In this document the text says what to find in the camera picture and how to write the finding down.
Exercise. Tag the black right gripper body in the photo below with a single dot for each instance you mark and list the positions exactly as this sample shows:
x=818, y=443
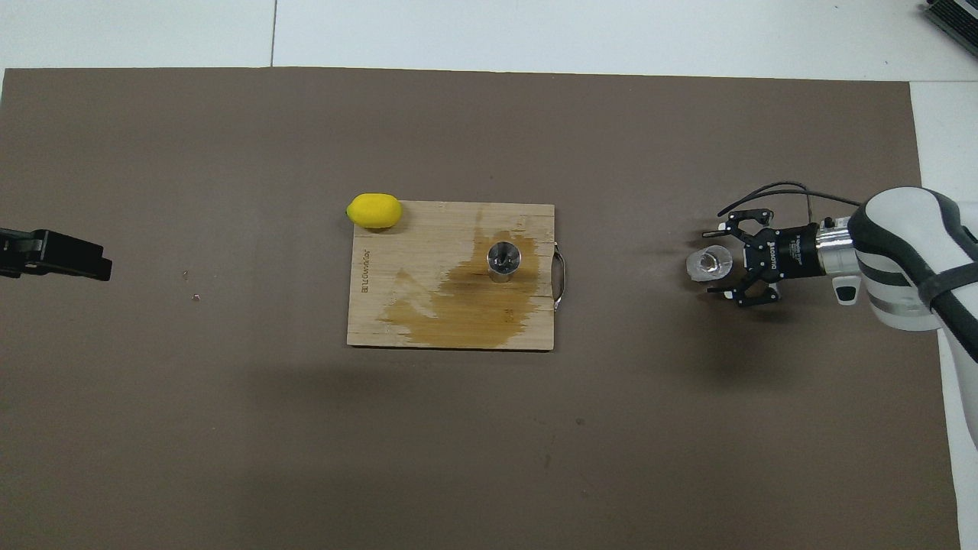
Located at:
x=787, y=252

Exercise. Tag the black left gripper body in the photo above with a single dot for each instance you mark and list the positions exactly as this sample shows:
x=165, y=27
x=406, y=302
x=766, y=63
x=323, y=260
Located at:
x=23, y=252

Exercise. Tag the clear glass cup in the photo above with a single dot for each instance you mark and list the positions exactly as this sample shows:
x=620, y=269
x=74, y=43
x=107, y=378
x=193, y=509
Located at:
x=707, y=263

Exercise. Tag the steel double jigger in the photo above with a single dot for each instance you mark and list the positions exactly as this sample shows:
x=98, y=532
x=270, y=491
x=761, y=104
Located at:
x=504, y=258

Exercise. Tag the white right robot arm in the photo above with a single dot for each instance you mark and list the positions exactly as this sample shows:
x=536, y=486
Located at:
x=909, y=229

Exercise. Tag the brown paper table mat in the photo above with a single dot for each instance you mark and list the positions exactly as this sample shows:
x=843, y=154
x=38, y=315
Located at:
x=229, y=420

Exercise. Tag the dark ribbed device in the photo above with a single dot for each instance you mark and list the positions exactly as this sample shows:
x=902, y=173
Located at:
x=955, y=14

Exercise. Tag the yellow lemon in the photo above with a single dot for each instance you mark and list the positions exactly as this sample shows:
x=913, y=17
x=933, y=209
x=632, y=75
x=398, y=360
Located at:
x=374, y=211

